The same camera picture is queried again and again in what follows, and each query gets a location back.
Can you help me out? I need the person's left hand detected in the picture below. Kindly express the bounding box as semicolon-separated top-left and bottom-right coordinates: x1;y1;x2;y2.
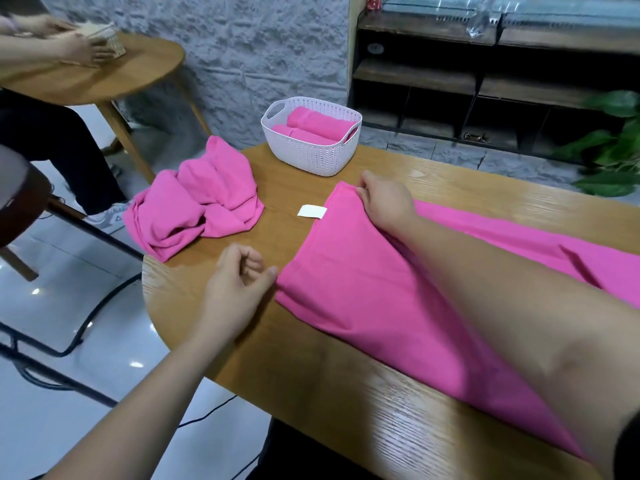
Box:
189;241;280;350

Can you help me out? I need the person's right hand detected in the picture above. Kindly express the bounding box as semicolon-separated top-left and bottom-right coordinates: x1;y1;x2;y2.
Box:
357;169;422;242

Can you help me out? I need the white woven plastic basket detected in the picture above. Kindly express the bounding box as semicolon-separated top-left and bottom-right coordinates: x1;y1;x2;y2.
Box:
259;95;365;179

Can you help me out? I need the pile of pink cloths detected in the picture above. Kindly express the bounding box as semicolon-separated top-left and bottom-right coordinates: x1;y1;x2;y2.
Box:
122;135;267;265

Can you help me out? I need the pink towel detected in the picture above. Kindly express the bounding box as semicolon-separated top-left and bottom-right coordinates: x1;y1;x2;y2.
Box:
275;181;640;462
287;105;357;144
271;125;339;148

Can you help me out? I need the person's left forearm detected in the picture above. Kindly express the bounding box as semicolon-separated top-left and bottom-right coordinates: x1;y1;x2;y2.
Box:
43;335;226;480

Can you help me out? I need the person's right forearm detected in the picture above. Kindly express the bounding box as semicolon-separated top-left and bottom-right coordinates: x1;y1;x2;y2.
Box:
395;217;640;476

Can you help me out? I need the another person's forearm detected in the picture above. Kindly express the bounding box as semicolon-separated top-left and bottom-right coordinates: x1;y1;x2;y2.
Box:
0;33;62;67

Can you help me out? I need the white shoe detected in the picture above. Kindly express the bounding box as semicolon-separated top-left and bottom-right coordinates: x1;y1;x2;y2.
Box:
81;199;132;235

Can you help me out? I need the dark wooden shelf cabinet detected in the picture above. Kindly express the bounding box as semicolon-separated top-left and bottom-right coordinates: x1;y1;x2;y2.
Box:
347;7;640;162

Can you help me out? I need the clear bottle with orange label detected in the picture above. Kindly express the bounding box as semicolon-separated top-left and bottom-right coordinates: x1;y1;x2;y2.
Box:
464;0;502;42

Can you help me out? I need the green potted plant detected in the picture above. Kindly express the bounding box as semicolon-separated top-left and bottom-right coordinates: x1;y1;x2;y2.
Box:
551;89;640;200

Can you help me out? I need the brown round stool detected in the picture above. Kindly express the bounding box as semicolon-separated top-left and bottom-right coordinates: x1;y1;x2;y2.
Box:
0;143;54;249

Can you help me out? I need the small round wooden side table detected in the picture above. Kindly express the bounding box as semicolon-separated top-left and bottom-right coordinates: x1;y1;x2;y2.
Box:
0;31;214;187

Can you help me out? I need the black floor cable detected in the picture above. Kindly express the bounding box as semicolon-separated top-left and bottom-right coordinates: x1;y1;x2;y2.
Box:
26;393;272;480

